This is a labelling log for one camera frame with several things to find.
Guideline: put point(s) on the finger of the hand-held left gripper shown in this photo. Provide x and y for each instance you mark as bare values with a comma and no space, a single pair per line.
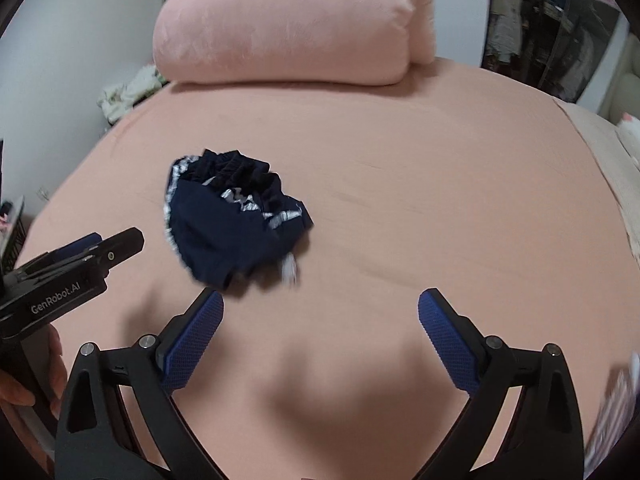
122,245
80,243

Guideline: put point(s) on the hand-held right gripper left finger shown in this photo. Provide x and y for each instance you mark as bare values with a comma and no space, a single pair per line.
192,342

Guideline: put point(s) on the navy white-striped garment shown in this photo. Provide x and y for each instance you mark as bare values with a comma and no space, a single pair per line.
220,230

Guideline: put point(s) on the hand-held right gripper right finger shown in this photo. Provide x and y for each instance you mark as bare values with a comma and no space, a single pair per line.
450,345

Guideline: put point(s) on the light blue folded garment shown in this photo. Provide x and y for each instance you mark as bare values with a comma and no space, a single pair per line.
617,405

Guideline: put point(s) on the rolled pink duvet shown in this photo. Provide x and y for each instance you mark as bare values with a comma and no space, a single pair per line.
280,20

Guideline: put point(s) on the pile of white clothes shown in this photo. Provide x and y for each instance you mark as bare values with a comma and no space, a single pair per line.
125,95

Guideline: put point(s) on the glass door wardrobe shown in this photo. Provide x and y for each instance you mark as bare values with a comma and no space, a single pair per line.
550,35

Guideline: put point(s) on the bed with pink sheet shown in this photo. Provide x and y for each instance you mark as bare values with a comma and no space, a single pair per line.
400,185

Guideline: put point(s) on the person's left hand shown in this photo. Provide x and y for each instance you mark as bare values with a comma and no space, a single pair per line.
58,360

